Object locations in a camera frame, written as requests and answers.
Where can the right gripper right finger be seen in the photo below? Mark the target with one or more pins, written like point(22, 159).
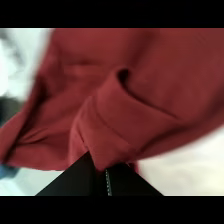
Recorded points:
point(128, 181)

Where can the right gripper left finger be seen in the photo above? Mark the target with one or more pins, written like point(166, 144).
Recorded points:
point(80, 180)

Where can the red T-shirt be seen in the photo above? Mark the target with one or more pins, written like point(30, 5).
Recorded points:
point(133, 100)

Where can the blue garment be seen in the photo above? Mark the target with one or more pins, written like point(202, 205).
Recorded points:
point(7, 171)

